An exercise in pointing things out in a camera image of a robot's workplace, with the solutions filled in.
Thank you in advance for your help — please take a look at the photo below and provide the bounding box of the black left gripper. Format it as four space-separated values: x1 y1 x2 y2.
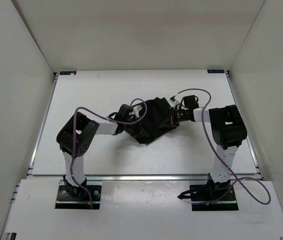
124 115 149 139

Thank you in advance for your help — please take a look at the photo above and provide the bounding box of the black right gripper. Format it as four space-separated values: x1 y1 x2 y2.
159 107 189 129

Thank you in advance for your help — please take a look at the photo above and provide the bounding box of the black pleated skirt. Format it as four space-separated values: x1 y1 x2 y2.
130 97 176 144

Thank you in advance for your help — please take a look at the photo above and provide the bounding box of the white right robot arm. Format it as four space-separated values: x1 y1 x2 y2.
169 105 247 201

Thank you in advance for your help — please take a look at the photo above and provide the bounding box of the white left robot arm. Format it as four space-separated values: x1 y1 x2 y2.
56 111 142 203

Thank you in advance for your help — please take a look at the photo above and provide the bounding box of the right blue table label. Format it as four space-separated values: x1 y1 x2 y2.
207 69 225 74

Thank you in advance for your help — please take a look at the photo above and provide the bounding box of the blue table label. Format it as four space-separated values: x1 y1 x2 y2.
59 71 77 76
207 69 225 74

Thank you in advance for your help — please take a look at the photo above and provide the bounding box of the left blue table label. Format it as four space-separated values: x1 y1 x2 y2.
59 71 77 76

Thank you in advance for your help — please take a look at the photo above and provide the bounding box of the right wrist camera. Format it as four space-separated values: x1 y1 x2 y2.
169 95 199 110

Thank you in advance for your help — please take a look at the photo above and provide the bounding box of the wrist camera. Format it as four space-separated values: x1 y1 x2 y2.
116 104 139 123
169 95 199 110

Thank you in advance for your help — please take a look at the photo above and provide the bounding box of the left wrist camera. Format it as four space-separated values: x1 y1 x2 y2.
116 104 139 123

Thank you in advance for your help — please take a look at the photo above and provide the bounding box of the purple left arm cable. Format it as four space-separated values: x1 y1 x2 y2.
71 97 149 198

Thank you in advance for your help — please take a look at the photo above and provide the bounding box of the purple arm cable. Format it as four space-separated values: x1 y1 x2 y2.
172 88 272 206
71 97 149 198

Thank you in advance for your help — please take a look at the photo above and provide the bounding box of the aluminium front rail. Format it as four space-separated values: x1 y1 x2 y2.
81 174 216 182

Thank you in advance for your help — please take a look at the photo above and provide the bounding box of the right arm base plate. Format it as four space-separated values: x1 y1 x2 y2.
177 184 239 212

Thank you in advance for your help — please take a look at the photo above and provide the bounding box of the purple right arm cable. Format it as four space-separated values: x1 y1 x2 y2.
172 88 272 206

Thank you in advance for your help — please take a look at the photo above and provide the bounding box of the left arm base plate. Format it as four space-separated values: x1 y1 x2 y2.
55 181 102 210

